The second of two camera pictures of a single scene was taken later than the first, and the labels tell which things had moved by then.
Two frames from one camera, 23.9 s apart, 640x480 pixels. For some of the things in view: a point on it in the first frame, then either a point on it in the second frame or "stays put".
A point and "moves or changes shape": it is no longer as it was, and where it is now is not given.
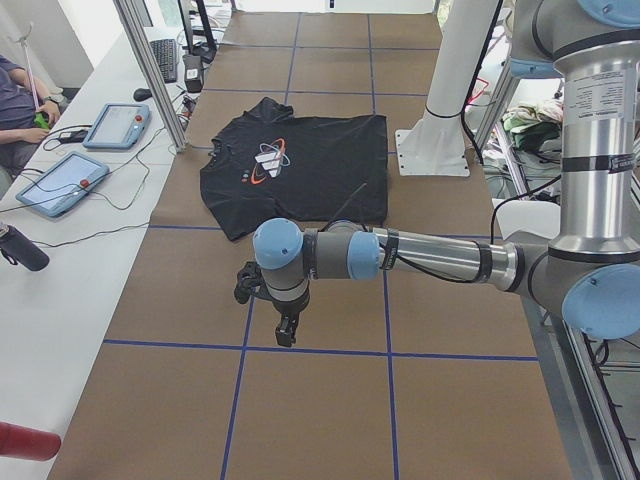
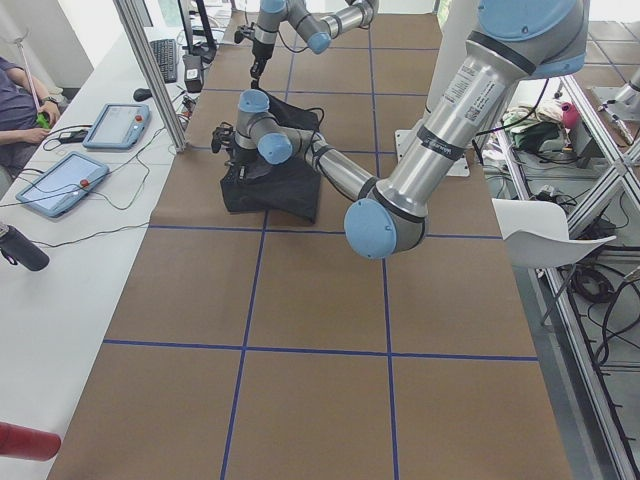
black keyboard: [165, 51] stays put
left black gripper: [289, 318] to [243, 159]
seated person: [26, 115] stays put
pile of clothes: [536, 126] stays put
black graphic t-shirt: [273, 164] moves or changes shape
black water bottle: [19, 249] stays put
